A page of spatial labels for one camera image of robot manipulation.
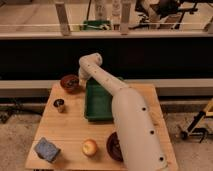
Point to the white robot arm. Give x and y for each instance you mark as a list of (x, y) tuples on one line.
[(138, 139)]

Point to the black dish brush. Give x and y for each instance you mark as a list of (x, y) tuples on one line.
[(72, 83)]

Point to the red-brown bowl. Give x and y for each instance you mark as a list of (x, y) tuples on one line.
[(63, 81)]

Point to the blue sponge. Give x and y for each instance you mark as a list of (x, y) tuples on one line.
[(46, 150)]

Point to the small metal can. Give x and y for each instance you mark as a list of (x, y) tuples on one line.
[(59, 104)]

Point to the dark brown bowl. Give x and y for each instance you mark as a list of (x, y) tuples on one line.
[(113, 147)]

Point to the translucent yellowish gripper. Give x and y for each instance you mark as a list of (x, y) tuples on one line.
[(82, 82)]

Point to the green plastic tray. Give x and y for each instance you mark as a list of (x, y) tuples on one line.
[(97, 102)]

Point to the red yellow apple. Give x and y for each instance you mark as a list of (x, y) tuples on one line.
[(89, 147)]

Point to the black wheeled stand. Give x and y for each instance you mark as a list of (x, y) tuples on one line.
[(193, 129)]

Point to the green box in background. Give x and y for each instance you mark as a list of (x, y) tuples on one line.
[(96, 25)]

